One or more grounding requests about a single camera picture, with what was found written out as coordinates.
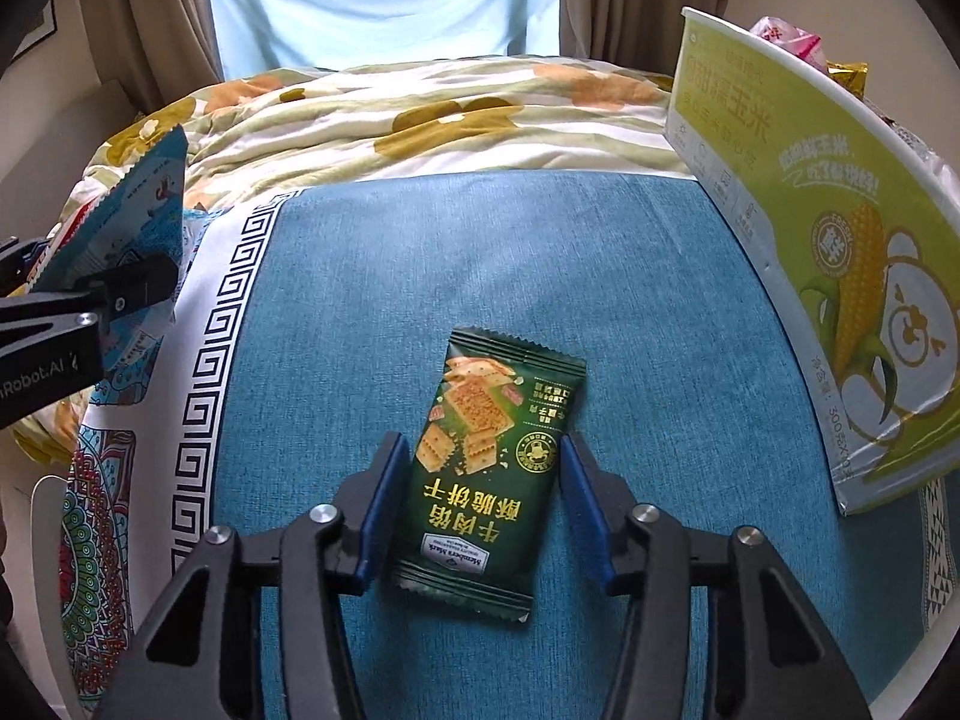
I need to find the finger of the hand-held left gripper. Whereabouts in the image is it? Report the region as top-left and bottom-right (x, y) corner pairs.
(0, 235), (42, 299)
(71, 251), (179, 335)

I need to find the blue snack packet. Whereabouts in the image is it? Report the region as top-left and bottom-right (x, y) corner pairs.
(28, 124), (194, 395)

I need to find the pink striped snack bag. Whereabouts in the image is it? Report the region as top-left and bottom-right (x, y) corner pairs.
(748, 15), (824, 67)

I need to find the wall picture frame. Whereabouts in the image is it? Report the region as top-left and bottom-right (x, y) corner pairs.
(11, 0), (59, 53)

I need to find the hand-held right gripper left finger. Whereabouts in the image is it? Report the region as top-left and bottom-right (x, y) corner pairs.
(96, 431), (413, 720)

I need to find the yellow snack packet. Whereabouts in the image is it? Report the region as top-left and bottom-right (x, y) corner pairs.
(11, 390), (87, 466)

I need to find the floral blanket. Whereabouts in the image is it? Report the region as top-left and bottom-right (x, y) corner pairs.
(56, 56), (702, 241)

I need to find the green printed cardboard box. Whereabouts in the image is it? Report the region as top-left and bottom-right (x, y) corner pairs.
(664, 6), (960, 518)

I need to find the gold snack packet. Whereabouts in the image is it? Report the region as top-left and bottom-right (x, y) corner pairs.
(825, 60), (871, 100)

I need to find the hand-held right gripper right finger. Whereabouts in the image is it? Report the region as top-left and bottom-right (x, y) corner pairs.
(559, 431), (877, 720)

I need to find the teal printed blanket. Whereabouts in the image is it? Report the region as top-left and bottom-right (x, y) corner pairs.
(56, 165), (960, 720)

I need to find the green cracker packet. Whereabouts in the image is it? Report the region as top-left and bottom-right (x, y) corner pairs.
(390, 326), (587, 623)

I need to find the window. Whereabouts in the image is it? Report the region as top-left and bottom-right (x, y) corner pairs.
(206, 0), (567, 83)

